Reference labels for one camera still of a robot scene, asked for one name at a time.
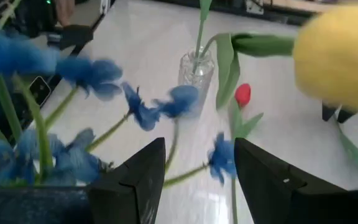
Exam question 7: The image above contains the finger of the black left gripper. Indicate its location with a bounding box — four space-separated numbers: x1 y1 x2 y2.
321 102 337 123
337 108 358 124

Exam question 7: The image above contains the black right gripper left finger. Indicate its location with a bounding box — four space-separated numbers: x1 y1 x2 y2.
86 137 167 224

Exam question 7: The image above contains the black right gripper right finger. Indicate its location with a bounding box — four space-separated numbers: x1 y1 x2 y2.
234 137 358 224

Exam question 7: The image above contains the yellow artificial tulip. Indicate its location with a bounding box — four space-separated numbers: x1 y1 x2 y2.
193 0 214 74
194 3 358 111

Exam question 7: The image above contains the blue artificial flower bunch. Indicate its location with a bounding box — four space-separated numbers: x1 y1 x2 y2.
0 0 239 188

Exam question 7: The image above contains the clear cut-glass vase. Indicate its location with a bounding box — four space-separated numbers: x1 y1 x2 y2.
178 45 216 108

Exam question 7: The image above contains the black rectangular plate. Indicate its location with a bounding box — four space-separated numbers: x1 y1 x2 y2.
29 75 52 108

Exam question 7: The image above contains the grey metal bracket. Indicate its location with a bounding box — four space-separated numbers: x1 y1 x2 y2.
246 0 273 15

